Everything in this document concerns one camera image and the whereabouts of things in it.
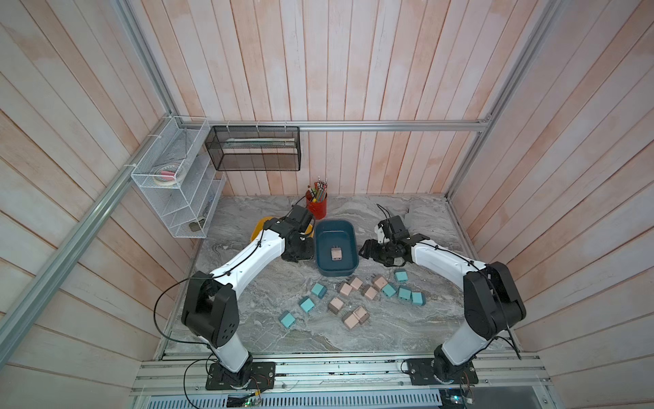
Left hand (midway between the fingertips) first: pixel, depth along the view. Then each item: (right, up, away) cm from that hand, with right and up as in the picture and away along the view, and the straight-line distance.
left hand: (305, 258), depth 85 cm
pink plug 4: (+23, -13, +3) cm, 27 cm away
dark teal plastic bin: (+14, +7, +20) cm, 25 cm away
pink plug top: (+18, -10, +5) cm, 21 cm away
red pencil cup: (+4, +21, +17) cm, 28 cm away
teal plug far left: (-5, -20, -4) cm, 21 cm away
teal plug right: (+35, -13, +3) cm, 38 cm away
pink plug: (+14, -12, +3) cm, 19 cm away
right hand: (+22, +1, +7) cm, 23 cm away
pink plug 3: (+27, -9, +5) cm, 29 cm away
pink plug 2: (+10, -16, 0) cm, 19 cm away
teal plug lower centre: (+1, -16, 0) cm, 16 cm away
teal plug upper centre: (+5, -12, +3) cm, 13 cm away
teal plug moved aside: (+36, -8, +7) cm, 37 cm away
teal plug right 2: (+39, -14, 0) cm, 42 cm away
